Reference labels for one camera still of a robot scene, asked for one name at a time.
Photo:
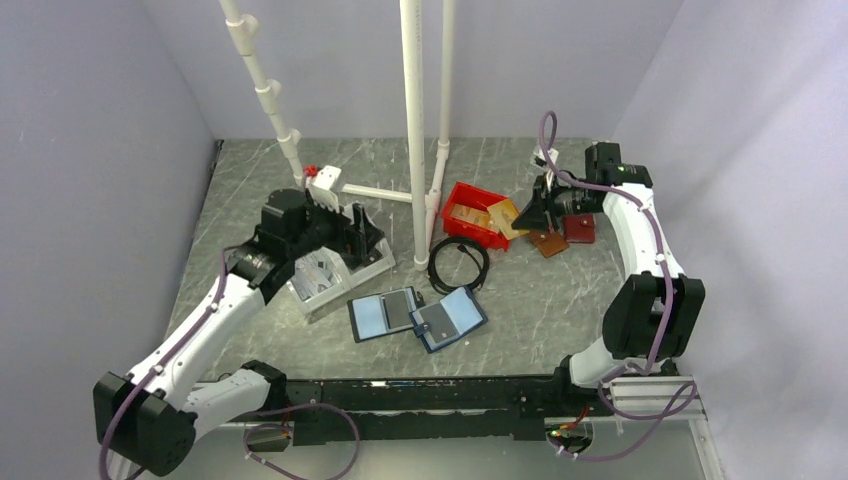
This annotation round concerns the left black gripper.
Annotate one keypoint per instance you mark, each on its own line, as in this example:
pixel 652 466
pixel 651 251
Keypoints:
pixel 369 234

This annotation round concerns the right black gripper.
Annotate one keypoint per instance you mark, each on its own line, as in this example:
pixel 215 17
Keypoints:
pixel 533 216

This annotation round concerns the gold credit card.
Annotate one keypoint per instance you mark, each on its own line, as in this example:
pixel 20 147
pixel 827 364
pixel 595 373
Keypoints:
pixel 502 214

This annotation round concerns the blue card holder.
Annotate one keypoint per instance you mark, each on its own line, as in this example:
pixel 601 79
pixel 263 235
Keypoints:
pixel 447 321

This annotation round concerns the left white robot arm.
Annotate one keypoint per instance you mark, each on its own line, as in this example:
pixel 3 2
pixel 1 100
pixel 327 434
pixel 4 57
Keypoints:
pixel 153 415

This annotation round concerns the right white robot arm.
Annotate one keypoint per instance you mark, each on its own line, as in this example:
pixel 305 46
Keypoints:
pixel 652 317

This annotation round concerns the brown leather card holder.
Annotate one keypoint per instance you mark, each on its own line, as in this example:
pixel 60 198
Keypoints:
pixel 548 244

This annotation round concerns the red leather card holder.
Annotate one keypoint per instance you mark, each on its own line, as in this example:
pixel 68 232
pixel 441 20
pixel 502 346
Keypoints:
pixel 579 229

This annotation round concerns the silver cards in bin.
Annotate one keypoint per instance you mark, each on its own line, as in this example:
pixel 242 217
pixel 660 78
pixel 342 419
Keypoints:
pixel 313 275

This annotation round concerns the open black card holder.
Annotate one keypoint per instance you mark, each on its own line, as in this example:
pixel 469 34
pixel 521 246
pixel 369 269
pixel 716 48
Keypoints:
pixel 383 314

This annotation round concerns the black wallet in bin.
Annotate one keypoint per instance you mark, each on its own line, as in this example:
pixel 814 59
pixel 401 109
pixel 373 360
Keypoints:
pixel 375 255

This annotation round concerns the clear plastic two-compartment bin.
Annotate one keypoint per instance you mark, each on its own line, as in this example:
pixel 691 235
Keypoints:
pixel 348 279

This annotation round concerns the red plastic bin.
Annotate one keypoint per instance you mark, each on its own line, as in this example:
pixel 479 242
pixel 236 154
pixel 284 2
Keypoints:
pixel 469 195

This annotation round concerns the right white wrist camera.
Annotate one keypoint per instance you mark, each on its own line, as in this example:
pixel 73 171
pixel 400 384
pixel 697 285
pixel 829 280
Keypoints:
pixel 539 158

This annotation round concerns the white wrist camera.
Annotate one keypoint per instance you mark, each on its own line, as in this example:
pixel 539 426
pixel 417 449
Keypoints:
pixel 321 182
pixel 539 158

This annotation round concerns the white PVC pipe frame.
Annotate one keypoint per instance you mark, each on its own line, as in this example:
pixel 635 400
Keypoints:
pixel 243 28

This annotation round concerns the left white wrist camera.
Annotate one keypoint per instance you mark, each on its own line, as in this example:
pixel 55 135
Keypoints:
pixel 321 182

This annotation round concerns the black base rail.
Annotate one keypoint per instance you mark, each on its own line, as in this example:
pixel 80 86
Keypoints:
pixel 521 407

